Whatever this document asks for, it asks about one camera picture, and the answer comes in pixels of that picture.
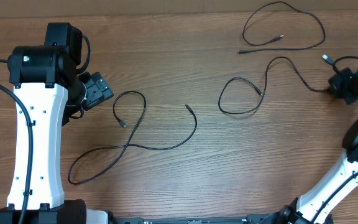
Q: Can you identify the long black USB-C cable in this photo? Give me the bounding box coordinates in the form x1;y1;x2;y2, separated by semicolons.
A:
67;90;198;185

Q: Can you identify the thin black cable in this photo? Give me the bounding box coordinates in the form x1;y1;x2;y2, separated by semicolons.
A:
236;1;326;55

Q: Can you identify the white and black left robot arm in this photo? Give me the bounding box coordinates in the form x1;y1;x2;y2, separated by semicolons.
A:
0;22;113;223

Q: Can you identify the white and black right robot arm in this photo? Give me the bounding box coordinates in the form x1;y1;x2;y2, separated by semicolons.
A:
264;56;358;223

